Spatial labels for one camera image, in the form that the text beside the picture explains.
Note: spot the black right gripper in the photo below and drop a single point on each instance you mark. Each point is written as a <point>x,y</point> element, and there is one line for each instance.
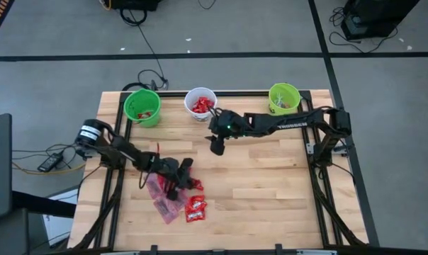
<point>226,124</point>

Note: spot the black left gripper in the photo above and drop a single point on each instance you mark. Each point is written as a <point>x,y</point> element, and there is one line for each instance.
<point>171,173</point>

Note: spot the red licorice candy pack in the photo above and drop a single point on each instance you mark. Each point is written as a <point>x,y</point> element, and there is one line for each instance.
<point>161,181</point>

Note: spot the red Skittles candy pack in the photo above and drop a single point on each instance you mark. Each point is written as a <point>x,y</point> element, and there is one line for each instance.
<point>207,102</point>
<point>197,184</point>
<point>198,107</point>
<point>197,203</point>
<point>194,215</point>

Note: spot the blue lollipop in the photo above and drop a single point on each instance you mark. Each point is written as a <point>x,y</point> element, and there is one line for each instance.
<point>279,99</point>

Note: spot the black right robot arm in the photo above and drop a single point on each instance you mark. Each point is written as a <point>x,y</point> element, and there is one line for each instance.
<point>292,124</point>

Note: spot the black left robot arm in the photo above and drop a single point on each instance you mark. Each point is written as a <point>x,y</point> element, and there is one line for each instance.
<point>122,148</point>

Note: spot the small red candy pack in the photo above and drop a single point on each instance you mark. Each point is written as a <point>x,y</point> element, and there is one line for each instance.
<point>144,115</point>

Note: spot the clear pink licorice pack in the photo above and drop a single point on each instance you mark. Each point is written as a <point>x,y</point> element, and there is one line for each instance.
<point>151,186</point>
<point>182,197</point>
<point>166,210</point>

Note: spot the white jack-o-lantern bucket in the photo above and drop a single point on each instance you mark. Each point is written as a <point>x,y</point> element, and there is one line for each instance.
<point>200,93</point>

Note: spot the dark green plastic bucket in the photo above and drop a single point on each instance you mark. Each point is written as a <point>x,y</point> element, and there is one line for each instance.
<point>143,102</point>

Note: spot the lime green jack-o-lantern bucket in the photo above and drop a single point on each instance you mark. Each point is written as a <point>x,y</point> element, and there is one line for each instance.
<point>292,93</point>

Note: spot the white board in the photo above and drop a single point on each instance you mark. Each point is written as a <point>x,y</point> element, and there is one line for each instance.
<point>60,216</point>

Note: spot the black power adapter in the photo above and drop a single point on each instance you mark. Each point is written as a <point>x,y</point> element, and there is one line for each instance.
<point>51,161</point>

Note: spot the black bar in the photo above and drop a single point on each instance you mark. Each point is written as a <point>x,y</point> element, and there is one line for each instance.
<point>44,204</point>

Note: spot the black equipment box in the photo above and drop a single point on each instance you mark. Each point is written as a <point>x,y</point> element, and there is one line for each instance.
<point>134,3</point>

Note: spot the large black equipment case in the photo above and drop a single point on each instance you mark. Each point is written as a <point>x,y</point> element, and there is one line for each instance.
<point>377,16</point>

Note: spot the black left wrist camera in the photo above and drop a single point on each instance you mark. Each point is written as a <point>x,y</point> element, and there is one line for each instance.
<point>185,166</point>

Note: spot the black aluminium table frame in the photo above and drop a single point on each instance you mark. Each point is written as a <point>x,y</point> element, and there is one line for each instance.
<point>171,93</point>

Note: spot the grey metal bracket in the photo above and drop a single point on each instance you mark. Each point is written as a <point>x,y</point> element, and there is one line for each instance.
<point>309,148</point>

